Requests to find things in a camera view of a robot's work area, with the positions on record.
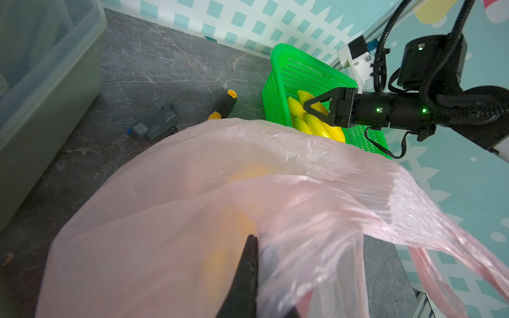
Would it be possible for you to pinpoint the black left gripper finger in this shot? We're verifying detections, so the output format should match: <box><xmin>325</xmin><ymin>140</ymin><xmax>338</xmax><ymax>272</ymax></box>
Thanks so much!
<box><xmin>216</xmin><ymin>235</ymin><xmax>258</xmax><ymax>318</ymax></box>

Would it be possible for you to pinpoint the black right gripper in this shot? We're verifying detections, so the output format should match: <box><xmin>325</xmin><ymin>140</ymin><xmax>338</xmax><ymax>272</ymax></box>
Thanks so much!
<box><xmin>303</xmin><ymin>85</ymin><xmax>438</xmax><ymax>142</ymax></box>

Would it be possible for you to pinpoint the yellow banana bunch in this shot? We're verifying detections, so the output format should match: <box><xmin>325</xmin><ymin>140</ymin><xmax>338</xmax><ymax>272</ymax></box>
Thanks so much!
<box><xmin>287</xmin><ymin>90</ymin><xmax>346</xmax><ymax>143</ymax></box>

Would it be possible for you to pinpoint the pink plastic bag back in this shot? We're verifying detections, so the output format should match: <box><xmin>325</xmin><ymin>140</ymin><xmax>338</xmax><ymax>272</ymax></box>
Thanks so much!
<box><xmin>36</xmin><ymin>119</ymin><xmax>508</xmax><ymax>317</ymax></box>

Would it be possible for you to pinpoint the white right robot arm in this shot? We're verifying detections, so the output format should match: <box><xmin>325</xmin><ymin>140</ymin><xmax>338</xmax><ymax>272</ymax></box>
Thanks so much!
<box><xmin>304</xmin><ymin>1</ymin><xmax>508</xmax><ymax>153</ymax></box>

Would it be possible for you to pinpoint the green plastic basket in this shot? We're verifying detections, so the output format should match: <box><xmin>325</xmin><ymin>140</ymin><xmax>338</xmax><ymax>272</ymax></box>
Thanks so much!
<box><xmin>261</xmin><ymin>42</ymin><xmax>392</xmax><ymax>160</ymax></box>

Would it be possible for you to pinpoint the small grey electrical module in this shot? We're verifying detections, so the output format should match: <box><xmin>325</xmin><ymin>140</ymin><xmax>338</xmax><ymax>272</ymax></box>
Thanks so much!
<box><xmin>127</xmin><ymin>104</ymin><xmax>180</xmax><ymax>140</ymax></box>

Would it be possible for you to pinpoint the clear lidded storage box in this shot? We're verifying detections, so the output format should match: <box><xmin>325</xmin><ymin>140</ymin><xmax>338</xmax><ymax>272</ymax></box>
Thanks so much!
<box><xmin>1</xmin><ymin>1</ymin><xmax>107</xmax><ymax>226</ymax></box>

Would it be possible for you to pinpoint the yellow black handled screwdriver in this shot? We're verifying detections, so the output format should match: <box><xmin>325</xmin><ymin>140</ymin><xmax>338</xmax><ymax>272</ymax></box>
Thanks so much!
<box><xmin>208</xmin><ymin>90</ymin><xmax>237</xmax><ymax>120</ymax></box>

